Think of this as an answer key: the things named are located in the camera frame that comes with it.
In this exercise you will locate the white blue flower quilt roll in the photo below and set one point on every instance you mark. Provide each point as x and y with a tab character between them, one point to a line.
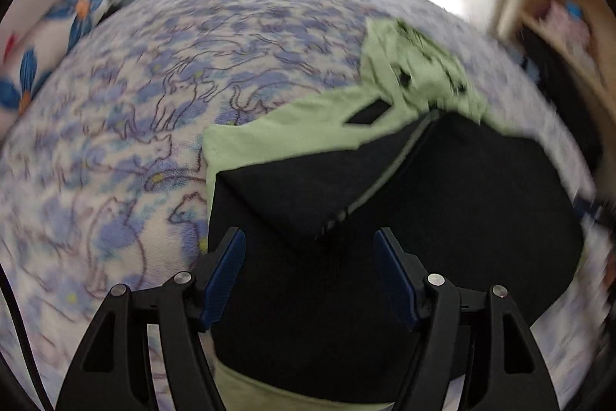
36	35

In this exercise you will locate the blue cat print blanket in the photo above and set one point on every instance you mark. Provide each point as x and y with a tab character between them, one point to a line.
110	287

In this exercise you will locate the pink storage boxes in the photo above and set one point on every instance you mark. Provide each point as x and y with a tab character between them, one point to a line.
567	27

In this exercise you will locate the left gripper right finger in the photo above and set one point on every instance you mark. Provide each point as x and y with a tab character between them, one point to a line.
479	336

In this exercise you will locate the green and black hooded jacket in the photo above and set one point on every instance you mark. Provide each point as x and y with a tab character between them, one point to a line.
316	319

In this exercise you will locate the wooden shelf unit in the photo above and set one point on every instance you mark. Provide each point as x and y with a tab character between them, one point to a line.
594	69

